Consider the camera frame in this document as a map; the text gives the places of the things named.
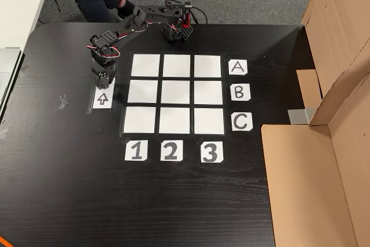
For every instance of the white paper grid square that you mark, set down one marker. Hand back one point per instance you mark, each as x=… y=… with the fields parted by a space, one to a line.
x=208 y=92
x=140 y=120
x=142 y=91
x=145 y=65
x=176 y=65
x=209 y=121
x=174 y=120
x=207 y=66
x=175 y=92

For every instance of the white arrow paper sheet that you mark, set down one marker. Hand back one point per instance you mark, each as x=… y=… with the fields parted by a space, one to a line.
x=97 y=105

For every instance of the clear tape scrap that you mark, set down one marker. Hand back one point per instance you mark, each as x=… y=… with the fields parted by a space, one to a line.
x=24 y=70
x=61 y=103
x=3 y=133

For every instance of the paper sheet number 1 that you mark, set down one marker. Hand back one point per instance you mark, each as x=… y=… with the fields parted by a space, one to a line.
x=128 y=144

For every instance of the red and black clamp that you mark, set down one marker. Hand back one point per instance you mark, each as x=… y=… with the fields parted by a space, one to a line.
x=187 y=18

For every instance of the paper sheet number 2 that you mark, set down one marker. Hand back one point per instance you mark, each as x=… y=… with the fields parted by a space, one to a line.
x=164 y=157

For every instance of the white desk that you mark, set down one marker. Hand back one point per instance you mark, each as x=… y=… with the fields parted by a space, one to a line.
x=17 y=12

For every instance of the paper sheet number 3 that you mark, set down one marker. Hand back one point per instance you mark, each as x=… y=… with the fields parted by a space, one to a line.
x=204 y=145

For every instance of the paper sheet letter A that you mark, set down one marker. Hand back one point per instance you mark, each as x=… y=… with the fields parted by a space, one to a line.
x=232 y=62

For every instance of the paper sheet letter B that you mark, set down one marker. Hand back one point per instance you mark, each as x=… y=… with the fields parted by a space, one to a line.
x=245 y=97

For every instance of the paper sheet letter C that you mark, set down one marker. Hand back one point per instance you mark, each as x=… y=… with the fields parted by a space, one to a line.
x=249 y=115

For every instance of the grey tape strip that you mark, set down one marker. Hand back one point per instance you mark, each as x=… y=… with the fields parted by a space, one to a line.
x=299 y=116

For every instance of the brown cardboard sheet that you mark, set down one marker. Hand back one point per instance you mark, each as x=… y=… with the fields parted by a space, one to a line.
x=303 y=186
x=338 y=12

